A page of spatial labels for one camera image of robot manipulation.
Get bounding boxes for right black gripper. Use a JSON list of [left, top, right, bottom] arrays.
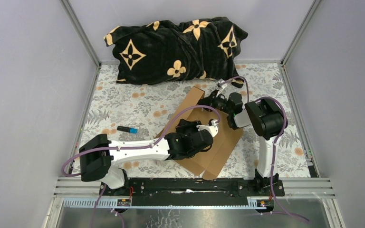
[[195, 90, 232, 115]]

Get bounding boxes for brown cardboard box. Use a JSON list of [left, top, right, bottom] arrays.
[[166, 86, 243, 180]]

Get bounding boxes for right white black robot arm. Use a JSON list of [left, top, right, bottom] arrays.
[[198, 90, 288, 196]]

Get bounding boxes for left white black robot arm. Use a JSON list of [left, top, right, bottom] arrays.
[[79, 119, 219, 195]]

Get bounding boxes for black blanket with tan flowers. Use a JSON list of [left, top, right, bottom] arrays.
[[103, 17, 248, 85]]

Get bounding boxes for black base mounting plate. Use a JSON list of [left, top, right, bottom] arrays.
[[101, 178, 285, 207]]

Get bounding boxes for black blue marker pen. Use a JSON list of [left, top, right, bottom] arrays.
[[117, 126, 138, 134]]

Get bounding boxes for floral patterned table mat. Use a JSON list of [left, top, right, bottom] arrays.
[[79, 63, 311, 178]]

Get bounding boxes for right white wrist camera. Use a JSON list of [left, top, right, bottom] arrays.
[[217, 79, 228, 96]]

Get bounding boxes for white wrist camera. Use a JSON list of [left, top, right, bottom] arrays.
[[217, 79, 228, 96], [196, 119, 219, 137]]

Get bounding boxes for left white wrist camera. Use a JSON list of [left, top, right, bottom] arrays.
[[196, 119, 219, 137]]

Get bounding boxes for aluminium frame rail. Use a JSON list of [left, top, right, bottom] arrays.
[[54, 177, 335, 209]]

